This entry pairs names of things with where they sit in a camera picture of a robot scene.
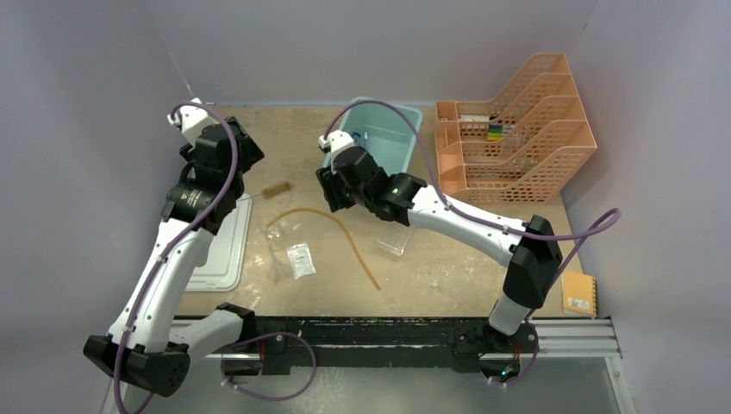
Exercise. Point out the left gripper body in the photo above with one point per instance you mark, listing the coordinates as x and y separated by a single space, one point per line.
250 154

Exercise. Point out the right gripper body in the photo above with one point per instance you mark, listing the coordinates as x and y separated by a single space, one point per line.
340 195

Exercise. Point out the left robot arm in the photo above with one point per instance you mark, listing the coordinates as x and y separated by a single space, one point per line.
158 357

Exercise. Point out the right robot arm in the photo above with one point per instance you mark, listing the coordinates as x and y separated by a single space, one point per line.
527 250

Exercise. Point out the brown test tube brush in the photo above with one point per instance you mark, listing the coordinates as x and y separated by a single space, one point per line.
273 191

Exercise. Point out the teal plastic bin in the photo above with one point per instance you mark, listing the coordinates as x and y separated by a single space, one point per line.
390 141

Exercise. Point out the clear acrylic tube rack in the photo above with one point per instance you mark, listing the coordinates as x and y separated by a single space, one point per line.
394 241

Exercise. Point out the small white packet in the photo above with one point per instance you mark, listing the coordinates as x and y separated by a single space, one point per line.
301 261

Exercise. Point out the clear plastic funnel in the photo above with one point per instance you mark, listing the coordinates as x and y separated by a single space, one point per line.
278 240

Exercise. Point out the white plastic bin lid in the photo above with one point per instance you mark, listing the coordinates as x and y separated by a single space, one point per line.
222 270

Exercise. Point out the markers in organizer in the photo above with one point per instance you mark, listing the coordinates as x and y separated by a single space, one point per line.
497 131

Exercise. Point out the orange plastic file organizer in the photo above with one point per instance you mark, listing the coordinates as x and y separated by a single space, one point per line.
551 139

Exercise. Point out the yellow spiral notebook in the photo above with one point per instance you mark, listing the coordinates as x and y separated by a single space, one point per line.
579 294

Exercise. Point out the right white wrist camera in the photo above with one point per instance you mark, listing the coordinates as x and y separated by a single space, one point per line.
335 143

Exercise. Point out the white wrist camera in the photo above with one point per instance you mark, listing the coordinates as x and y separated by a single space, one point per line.
191 120
335 143

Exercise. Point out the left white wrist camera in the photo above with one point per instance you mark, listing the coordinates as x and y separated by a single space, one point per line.
191 120

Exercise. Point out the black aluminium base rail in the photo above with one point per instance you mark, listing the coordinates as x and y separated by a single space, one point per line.
462 344

